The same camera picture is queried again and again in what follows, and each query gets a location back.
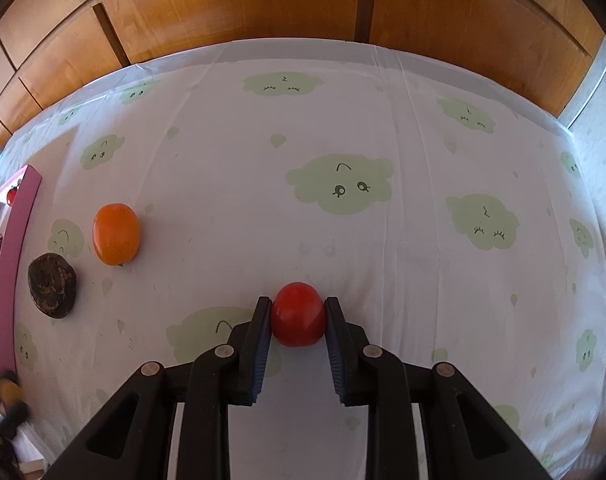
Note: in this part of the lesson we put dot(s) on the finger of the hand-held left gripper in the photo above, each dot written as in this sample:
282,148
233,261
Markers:
20,410

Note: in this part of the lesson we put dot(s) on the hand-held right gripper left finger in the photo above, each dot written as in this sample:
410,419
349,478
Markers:
263,355

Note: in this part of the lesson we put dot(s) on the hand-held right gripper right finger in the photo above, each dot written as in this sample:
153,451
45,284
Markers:
333,355

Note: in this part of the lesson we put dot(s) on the small yellow fruit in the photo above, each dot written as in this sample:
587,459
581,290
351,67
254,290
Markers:
7,391

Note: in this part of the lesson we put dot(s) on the pink box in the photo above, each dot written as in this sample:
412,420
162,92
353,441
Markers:
18,240

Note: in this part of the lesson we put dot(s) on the red cherry tomato with stem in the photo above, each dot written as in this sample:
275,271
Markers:
13,195

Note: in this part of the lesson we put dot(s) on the dark brown wrinkled fruit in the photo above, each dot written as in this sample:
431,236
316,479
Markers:
52,285

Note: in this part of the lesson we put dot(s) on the white cloud print tablecloth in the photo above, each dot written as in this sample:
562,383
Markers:
303,210

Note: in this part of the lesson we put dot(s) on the large orange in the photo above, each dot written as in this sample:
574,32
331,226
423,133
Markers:
116,234

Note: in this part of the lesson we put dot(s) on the wooden wardrobe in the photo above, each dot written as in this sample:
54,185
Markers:
283,5

